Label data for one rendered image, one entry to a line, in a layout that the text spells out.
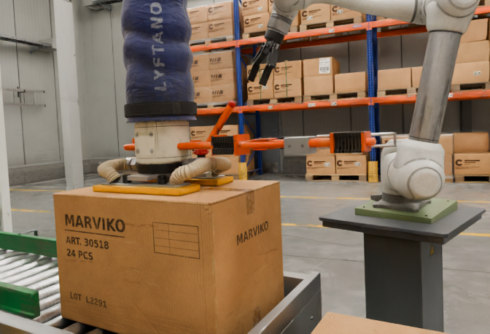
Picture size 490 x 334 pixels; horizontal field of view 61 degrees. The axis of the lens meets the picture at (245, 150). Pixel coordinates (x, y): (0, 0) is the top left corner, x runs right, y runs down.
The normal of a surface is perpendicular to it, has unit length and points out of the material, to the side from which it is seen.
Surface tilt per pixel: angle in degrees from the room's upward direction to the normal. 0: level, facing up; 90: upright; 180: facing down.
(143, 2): 78
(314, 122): 90
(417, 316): 90
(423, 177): 103
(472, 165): 91
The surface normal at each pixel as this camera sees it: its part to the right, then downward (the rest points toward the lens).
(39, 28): 0.92, -0.02
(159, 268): -0.49, 0.07
